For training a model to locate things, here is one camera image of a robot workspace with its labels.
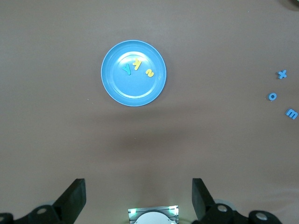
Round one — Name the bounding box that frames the blue plate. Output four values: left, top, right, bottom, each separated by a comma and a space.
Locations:
100, 40, 167, 107

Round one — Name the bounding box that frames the blue letter m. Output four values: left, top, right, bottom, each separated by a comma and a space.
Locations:
285, 108, 299, 119

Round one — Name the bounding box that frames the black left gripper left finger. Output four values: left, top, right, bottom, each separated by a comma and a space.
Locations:
0, 178, 87, 224

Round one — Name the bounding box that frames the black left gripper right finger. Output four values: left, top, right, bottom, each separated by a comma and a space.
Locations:
192, 178, 282, 224

